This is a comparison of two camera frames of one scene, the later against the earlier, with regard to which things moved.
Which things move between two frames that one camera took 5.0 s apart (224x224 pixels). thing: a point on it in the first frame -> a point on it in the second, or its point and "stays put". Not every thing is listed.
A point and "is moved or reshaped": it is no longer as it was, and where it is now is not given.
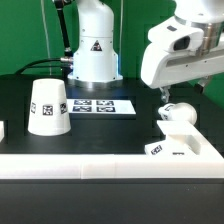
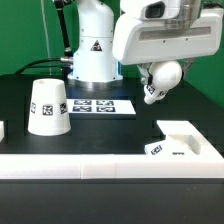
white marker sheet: x=100 y=107 stays put
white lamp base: x=183 y=138 stays put
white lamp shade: x=49 y=111 stays put
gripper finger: x=165 y=93 -> x=144 y=71
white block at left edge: x=1 y=130 stays put
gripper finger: x=202 y=83 -> x=185 y=63
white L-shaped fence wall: x=208 y=164 stays put
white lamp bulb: x=180 y=111 is moved or reshaped
